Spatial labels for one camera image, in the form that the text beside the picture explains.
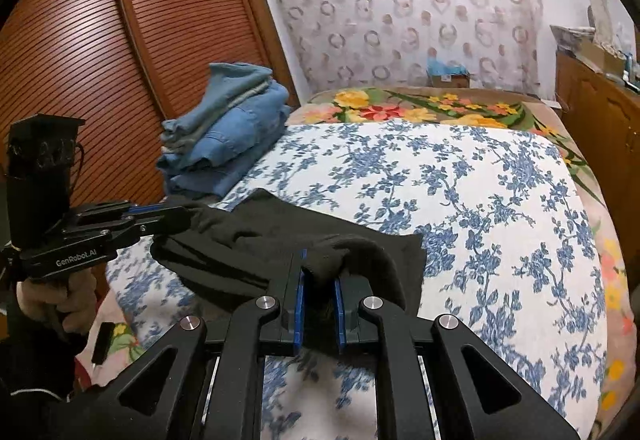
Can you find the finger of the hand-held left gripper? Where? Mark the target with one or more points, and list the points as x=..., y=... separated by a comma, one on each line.
x=115, y=210
x=125, y=229

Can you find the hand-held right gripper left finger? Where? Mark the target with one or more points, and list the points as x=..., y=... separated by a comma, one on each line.
x=299, y=300

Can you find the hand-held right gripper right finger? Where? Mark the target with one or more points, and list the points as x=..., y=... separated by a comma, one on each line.
x=340, y=315

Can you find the black pants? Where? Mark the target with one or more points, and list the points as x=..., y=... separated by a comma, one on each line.
x=250, y=230

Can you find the person's left forearm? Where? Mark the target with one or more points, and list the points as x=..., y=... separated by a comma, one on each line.
x=35, y=370

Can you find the person's left hand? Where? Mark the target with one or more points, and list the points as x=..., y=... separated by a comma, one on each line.
x=55, y=302

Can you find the dark blue folded jeans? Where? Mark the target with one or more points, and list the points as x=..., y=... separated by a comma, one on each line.
x=220, y=177

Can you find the wooden louvered wardrobe door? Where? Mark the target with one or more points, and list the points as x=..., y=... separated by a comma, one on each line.
x=65, y=59
x=200, y=9

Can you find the blue floral bedsheet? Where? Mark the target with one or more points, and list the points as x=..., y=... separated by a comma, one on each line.
x=450, y=220

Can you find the blue denim folded jeans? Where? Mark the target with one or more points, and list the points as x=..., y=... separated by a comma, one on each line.
x=250, y=129

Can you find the light blue folded jeans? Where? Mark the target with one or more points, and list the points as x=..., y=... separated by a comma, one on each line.
x=235, y=84

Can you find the small cardboard box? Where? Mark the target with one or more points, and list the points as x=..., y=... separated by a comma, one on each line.
x=450, y=80

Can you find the blue cloth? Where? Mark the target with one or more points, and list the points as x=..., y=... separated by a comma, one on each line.
x=445, y=64

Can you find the wooden cabinet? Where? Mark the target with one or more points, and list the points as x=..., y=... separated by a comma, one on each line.
x=605, y=119

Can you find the stack of papers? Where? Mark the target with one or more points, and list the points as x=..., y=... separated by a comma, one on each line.
x=572, y=37

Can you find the open cardboard box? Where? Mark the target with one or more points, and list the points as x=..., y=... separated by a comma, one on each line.
x=600, y=57

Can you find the beige window curtain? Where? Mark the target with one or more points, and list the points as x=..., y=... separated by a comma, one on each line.
x=600, y=9

